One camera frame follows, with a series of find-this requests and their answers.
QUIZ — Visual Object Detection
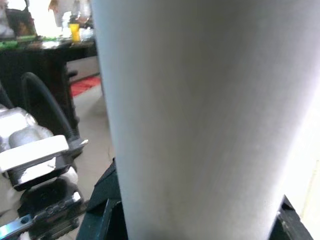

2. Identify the dark picture box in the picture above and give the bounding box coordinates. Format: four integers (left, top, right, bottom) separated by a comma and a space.
6, 8, 38, 38

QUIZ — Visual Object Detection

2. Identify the red floor rug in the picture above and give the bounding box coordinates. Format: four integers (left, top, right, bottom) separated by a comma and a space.
69, 76, 102, 98

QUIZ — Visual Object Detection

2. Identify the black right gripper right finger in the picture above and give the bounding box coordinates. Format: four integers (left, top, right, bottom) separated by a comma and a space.
268, 194, 316, 240

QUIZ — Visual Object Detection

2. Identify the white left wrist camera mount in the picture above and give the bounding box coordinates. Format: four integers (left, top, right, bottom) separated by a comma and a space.
0, 134, 80, 192

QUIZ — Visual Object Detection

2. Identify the white plastic bottle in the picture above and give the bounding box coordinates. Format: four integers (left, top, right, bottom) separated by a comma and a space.
61, 11, 73, 38

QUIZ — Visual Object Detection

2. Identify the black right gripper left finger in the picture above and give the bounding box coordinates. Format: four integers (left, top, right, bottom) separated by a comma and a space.
76, 157, 128, 240

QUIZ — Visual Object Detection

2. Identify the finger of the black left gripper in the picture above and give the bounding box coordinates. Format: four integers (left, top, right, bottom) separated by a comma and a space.
0, 214, 35, 237

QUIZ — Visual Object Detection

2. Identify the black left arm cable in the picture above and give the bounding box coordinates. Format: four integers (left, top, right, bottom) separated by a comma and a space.
19, 71, 85, 151

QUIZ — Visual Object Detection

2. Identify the dark kitchen counter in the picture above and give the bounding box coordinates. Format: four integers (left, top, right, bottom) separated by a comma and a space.
0, 41, 98, 141

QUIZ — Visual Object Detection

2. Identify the white plastic table leg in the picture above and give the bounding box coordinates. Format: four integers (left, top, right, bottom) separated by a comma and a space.
91, 0, 320, 240

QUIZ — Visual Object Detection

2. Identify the yellow plastic cup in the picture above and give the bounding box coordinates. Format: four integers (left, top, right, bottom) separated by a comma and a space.
68, 22, 81, 42

